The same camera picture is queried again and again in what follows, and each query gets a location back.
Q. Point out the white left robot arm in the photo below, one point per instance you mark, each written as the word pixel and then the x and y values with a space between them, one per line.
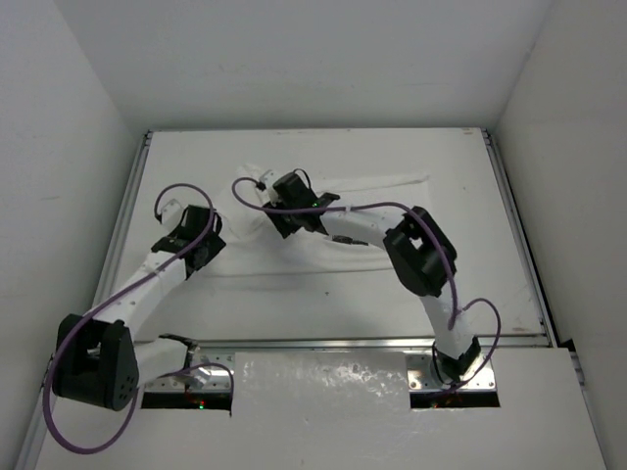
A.
pixel 100 363

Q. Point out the white printed t-shirt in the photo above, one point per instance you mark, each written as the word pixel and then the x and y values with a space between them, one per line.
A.
pixel 254 246

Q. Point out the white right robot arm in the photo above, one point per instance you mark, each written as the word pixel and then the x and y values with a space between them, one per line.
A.
pixel 422 256

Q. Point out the aluminium table edge rail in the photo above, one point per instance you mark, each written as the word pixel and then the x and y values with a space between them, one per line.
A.
pixel 406 343

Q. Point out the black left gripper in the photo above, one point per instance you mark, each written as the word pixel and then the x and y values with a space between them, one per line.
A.
pixel 206 250

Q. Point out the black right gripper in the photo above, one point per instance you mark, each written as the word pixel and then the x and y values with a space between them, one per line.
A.
pixel 287 226

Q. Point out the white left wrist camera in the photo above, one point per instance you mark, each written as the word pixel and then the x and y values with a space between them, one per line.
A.
pixel 170 212

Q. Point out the white front cover panel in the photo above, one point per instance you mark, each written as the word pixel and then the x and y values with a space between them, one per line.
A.
pixel 334 411

